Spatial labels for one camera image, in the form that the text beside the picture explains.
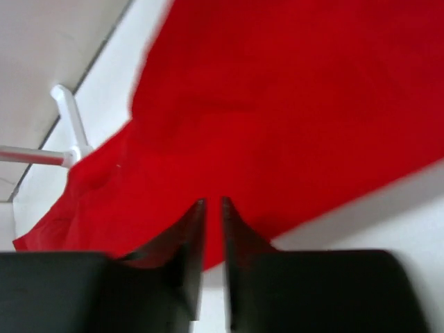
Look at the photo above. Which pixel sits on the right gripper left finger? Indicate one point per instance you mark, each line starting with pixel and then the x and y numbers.
pixel 155 288

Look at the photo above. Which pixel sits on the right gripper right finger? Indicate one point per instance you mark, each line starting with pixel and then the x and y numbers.
pixel 272 290

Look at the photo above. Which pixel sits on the red trousers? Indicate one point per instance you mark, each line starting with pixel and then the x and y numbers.
pixel 290 108

